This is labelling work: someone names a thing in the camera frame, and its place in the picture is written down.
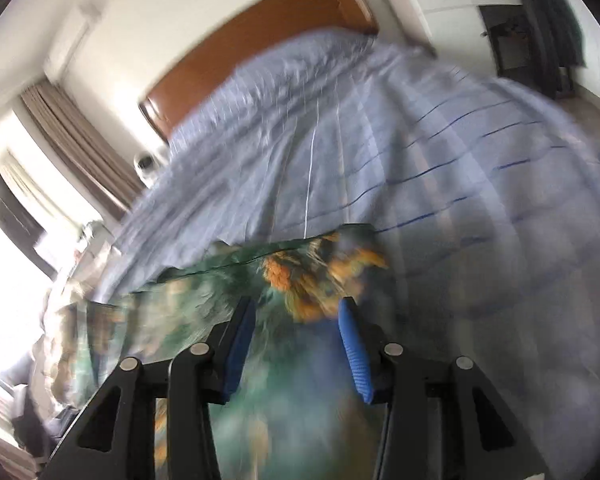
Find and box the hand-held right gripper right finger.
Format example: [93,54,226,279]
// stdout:
[337,296,551,480]

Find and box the beige curtain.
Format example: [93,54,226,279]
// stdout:
[19,80,143,221]

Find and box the wooden headboard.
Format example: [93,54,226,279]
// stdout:
[137,0,381,146]

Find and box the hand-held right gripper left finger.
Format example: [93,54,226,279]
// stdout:
[40,296,258,480]

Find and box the green printed padded jacket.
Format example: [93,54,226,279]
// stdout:
[45,222,391,480]

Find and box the bed with blue checked bedding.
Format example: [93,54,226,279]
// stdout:
[45,27,600,480]

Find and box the chair with dark jacket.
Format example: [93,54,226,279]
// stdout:
[510,0,588,101]

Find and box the cream fleece garment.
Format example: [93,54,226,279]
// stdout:
[27,280,98,411]

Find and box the white desk with drawers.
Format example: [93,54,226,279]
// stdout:
[387,0,531,73]

